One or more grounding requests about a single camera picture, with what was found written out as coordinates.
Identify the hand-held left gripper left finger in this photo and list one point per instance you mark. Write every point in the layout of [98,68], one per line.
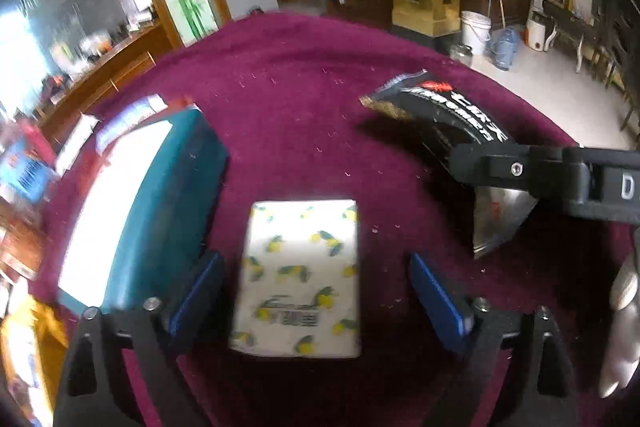
[197,302]

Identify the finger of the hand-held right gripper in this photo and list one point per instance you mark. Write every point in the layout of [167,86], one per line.
[500,167]

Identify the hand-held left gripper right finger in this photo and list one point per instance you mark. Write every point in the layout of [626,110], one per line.
[440,307]

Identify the black snack packet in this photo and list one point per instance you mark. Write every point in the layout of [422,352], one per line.
[450,117]

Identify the lemon print tissue pack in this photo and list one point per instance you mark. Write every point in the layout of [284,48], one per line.
[297,277]

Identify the person's right hand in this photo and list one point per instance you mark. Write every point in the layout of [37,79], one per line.
[625,332]

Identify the teal storage bin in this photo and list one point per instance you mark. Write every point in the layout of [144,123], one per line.
[150,207]

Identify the blue water bottle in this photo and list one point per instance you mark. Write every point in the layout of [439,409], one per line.
[505,49]

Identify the glass jar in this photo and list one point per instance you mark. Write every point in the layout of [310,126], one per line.
[461,56]

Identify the white plastic bucket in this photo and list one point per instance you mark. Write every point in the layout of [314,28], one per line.
[475,32]

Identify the white appliance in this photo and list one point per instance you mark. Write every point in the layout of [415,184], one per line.
[537,32]

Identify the wooden bench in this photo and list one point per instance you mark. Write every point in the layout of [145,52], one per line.
[585,32]

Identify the maroon tablecloth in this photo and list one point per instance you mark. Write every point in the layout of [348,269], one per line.
[310,117]

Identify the white paper sheets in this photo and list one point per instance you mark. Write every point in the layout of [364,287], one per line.
[75,142]

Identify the blue label plastic jar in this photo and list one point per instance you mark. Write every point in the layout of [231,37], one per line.
[27,174]

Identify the wooden cabinet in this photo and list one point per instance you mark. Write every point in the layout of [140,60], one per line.
[100,67]

